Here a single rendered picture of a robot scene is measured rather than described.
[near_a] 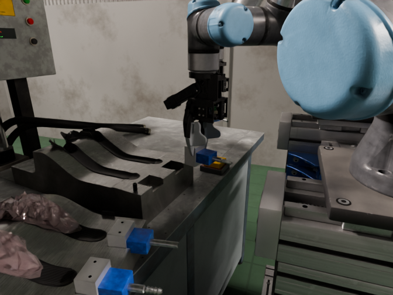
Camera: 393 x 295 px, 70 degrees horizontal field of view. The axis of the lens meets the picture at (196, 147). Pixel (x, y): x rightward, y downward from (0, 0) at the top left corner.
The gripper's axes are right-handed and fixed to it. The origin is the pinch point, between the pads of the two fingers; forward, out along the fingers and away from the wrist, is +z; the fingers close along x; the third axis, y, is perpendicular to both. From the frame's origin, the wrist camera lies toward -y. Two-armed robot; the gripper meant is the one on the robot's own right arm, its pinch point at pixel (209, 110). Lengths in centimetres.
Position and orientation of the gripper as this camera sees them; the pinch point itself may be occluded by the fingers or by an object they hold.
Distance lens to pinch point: 117.2
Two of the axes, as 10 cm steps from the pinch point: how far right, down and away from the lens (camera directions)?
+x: 7.9, -2.2, 5.8
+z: 0.0, 9.4, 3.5
